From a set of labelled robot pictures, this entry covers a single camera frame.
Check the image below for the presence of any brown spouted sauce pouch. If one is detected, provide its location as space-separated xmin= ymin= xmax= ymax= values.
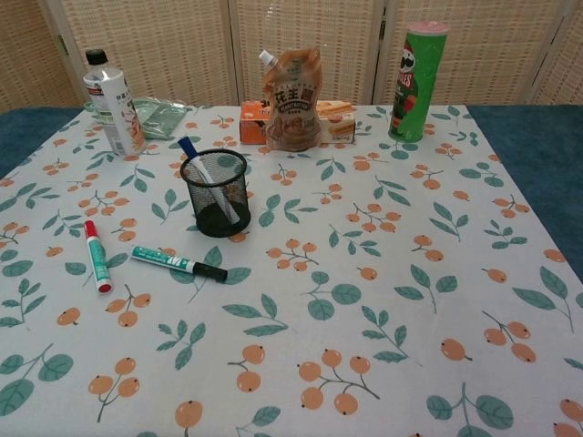
xmin=258 ymin=46 xmax=325 ymax=152

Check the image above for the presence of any black mesh pen holder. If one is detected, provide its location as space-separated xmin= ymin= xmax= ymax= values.
xmin=179 ymin=148 xmax=252 ymax=239

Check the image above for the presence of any woven folding screen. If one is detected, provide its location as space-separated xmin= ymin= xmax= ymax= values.
xmin=0 ymin=0 xmax=583 ymax=113

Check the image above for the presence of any green marker with black cap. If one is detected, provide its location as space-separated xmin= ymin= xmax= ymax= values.
xmin=130 ymin=246 xmax=229 ymax=283

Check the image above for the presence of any white marker with blue cap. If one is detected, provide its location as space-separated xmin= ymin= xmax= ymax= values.
xmin=177 ymin=136 xmax=242 ymax=225

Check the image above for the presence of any green plastic packet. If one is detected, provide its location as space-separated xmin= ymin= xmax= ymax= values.
xmin=84 ymin=97 xmax=192 ymax=140

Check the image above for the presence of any green chips can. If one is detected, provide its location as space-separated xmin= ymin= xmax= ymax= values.
xmin=387 ymin=21 xmax=451 ymax=143

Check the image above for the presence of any white bottle with black cap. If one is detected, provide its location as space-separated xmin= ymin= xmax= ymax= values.
xmin=83 ymin=48 xmax=147 ymax=158

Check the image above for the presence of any orange biscuit box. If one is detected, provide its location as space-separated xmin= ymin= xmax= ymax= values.
xmin=240 ymin=99 xmax=357 ymax=146

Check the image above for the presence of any floral printed tablecloth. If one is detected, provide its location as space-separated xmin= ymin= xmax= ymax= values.
xmin=0 ymin=104 xmax=583 ymax=437

